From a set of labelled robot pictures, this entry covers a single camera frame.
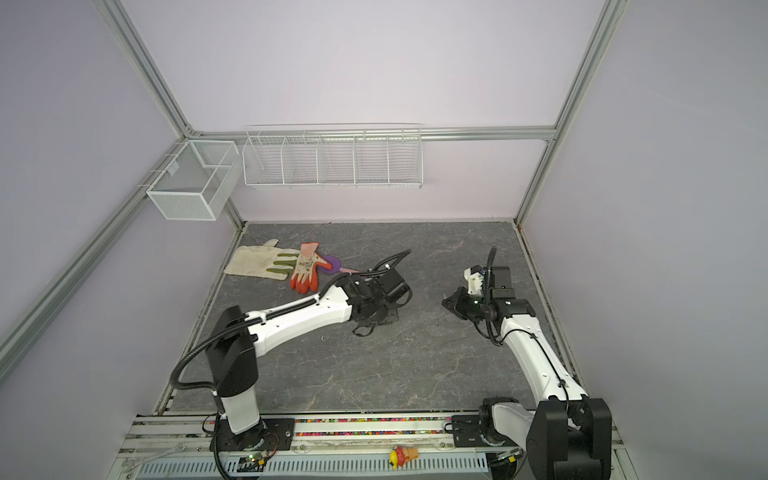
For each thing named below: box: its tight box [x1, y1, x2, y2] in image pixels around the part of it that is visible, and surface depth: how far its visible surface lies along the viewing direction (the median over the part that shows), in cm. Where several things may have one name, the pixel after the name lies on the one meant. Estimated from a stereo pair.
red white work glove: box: [290, 242, 333, 294], surface depth 107 cm
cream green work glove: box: [224, 239, 300, 280], surface depth 111 cm
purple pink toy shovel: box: [318, 255, 361, 274], surface depth 108 cm
